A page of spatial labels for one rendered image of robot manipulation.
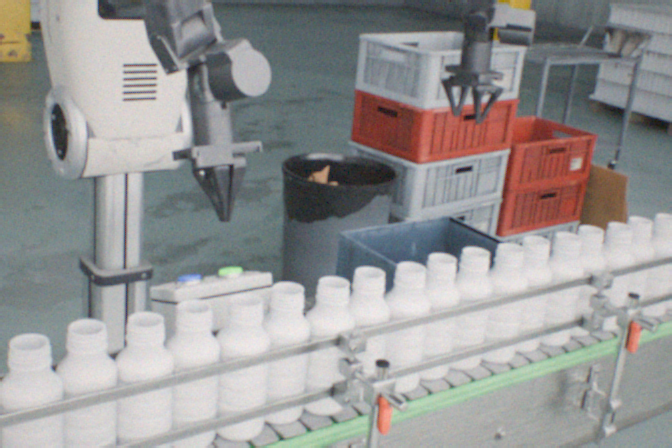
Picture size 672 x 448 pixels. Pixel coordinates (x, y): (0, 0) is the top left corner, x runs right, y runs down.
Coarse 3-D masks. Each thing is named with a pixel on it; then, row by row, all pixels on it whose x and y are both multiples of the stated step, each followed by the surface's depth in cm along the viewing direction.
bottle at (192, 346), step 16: (192, 304) 95; (208, 304) 95; (176, 320) 93; (192, 320) 92; (208, 320) 94; (176, 336) 94; (192, 336) 93; (208, 336) 94; (176, 352) 93; (192, 352) 93; (208, 352) 94; (176, 368) 93; (192, 368) 93; (192, 384) 94; (208, 384) 95; (176, 400) 95; (192, 400) 94; (208, 400) 96; (176, 416) 95; (192, 416) 95; (208, 416) 96; (208, 432) 97
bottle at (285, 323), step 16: (288, 288) 102; (272, 304) 100; (288, 304) 99; (272, 320) 100; (288, 320) 100; (304, 320) 102; (272, 336) 100; (288, 336) 99; (304, 336) 100; (272, 368) 101; (288, 368) 101; (304, 368) 103; (272, 384) 101; (288, 384) 102; (304, 384) 104; (272, 400) 102; (272, 416) 103; (288, 416) 103
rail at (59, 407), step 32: (544, 288) 122; (416, 320) 109; (576, 320) 129; (288, 352) 98; (480, 352) 118; (160, 384) 89; (0, 416) 80; (32, 416) 82; (224, 416) 96; (256, 416) 99
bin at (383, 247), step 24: (360, 240) 186; (384, 240) 190; (408, 240) 194; (432, 240) 198; (456, 240) 198; (480, 240) 192; (504, 240) 187; (336, 264) 184; (360, 264) 178; (384, 264) 171; (456, 264) 199
